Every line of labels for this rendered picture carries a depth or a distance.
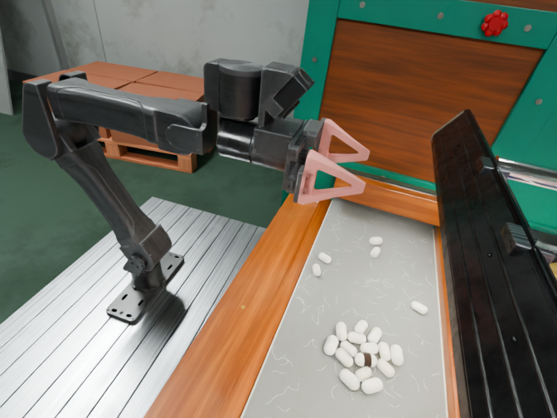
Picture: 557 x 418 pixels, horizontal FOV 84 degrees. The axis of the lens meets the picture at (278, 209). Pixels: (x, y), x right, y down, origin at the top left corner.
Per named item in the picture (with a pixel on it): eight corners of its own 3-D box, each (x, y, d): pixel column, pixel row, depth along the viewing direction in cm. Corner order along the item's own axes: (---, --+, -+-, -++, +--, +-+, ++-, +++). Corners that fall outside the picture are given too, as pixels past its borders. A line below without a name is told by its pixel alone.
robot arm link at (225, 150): (273, 110, 43) (227, 100, 44) (259, 123, 39) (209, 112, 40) (268, 155, 47) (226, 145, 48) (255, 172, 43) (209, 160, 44)
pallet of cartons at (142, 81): (31, 143, 251) (6, 79, 222) (114, 108, 328) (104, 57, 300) (182, 182, 228) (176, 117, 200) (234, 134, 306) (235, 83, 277)
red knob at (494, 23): (477, 35, 61) (489, 8, 58) (476, 34, 63) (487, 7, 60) (501, 39, 60) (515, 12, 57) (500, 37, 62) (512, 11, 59)
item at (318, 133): (376, 128, 44) (313, 114, 46) (374, 147, 39) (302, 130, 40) (363, 169, 48) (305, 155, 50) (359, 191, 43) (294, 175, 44)
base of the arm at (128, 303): (183, 235, 74) (157, 227, 75) (127, 300, 58) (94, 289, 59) (185, 259, 79) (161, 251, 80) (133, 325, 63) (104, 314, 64)
